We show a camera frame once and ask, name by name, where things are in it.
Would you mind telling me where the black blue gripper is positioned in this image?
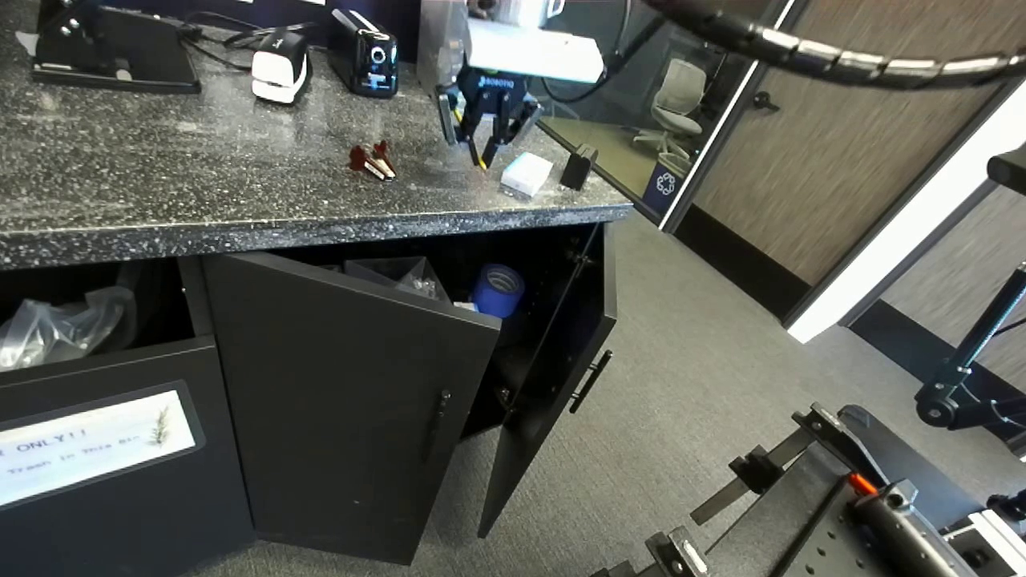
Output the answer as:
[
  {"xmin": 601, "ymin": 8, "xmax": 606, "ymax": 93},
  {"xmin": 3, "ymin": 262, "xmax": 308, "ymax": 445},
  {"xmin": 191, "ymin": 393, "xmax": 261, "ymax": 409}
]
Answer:
[{"xmin": 435, "ymin": 68, "xmax": 541, "ymax": 166}]

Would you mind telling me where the grey perforated robot base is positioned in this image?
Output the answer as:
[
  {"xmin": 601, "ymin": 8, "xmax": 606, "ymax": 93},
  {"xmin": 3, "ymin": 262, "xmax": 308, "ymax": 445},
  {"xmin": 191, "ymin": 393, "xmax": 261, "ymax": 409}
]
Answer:
[{"xmin": 591, "ymin": 402, "xmax": 1026, "ymax": 577}]

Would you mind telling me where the black electric pencil sharpener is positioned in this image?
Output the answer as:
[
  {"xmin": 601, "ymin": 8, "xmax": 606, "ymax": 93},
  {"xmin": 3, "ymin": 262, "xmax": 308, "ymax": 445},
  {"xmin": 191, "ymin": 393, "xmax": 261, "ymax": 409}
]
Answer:
[{"xmin": 326, "ymin": 9, "xmax": 397, "ymax": 99}]

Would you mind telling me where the white eraser block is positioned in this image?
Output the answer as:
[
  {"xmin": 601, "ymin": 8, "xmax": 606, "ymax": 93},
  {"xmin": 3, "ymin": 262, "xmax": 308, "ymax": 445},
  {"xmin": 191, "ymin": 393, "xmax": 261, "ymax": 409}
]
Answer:
[{"xmin": 501, "ymin": 154, "xmax": 551, "ymax": 195}]

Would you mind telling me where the small black block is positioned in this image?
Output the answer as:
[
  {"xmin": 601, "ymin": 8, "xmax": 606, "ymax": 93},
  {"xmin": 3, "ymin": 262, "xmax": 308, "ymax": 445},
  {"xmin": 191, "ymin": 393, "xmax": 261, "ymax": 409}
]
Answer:
[{"xmin": 558, "ymin": 144, "xmax": 601, "ymax": 188}]

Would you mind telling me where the white office chair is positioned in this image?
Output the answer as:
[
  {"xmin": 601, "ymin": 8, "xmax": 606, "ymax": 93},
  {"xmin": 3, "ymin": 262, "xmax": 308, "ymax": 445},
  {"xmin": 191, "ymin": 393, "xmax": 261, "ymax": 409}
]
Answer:
[{"xmin": 650, "ymin": 59, "xmax": 704, "ymax": 135}]

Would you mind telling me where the blue tape roll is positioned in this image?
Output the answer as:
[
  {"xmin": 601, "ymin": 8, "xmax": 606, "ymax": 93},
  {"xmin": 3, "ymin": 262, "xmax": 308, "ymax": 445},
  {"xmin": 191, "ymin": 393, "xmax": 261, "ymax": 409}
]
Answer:
[{"xmin": 471, "ymin": 262, "xmax": 527, "ymax": 318}]

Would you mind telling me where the right black cabinet door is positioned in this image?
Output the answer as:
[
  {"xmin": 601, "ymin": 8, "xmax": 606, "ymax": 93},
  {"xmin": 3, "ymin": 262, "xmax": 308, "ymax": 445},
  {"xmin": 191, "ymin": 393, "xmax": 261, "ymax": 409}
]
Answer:
[{"xmin": 464, "ymin": 224, "xmax": 617, "ymax": 535}]

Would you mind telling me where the black cabinet door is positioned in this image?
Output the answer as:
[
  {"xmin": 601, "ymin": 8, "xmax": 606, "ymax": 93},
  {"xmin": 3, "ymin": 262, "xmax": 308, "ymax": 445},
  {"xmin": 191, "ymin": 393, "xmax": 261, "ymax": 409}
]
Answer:
[
  {"xmin": 464, "ymin": 224, "xmax": 617, "ymax": 535},
  {"xmin": 202, "ymin": 253, "xmax": 501, "ymax": 566}
]

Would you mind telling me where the left black cabinet door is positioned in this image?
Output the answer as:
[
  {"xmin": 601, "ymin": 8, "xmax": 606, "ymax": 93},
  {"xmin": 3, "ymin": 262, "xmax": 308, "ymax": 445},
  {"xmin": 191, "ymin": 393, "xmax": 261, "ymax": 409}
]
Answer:
[{"xmin": 202, "ymin": 253, "xmax": 501, "ymax": 566}]

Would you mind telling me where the black desktop device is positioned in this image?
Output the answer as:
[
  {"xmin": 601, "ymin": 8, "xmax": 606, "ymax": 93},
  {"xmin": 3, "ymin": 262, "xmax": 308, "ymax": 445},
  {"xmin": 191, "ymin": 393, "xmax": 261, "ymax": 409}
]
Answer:
[{"xmin": 33, "ymin": 0, "xmax": 202, "ymax": 93}]

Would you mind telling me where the clear plastic bag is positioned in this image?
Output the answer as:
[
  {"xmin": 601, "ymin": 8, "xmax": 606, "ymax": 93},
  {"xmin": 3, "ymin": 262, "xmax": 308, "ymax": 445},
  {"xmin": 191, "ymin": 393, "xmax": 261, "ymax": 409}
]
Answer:
[{"xmin": 0, "ymin": 287, "xmax": 136, "ymax": 373}]

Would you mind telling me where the black trash bin drawer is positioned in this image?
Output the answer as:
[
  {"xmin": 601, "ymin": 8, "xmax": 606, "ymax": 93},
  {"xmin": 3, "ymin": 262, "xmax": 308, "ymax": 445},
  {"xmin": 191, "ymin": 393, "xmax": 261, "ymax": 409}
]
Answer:
[{"xmin": 0, "ymin": 260, "xmax": 253, "ymax": 577}]

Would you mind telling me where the black corrugated cable conduit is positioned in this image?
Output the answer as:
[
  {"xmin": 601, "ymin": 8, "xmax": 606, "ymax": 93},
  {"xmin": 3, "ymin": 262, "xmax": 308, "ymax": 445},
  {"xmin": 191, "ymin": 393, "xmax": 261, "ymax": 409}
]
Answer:
[{"xmin": 637, "ymin": 0, "xmax": 1026, "ymax": 93}]

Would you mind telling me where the black camera stand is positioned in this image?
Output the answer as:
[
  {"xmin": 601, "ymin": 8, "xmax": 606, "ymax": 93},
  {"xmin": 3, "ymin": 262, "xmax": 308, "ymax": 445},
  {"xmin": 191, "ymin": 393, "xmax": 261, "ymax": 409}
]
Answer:
[{"xmin": 913, "ymin": 141, "xmax": 1026, "ymax": 466}]

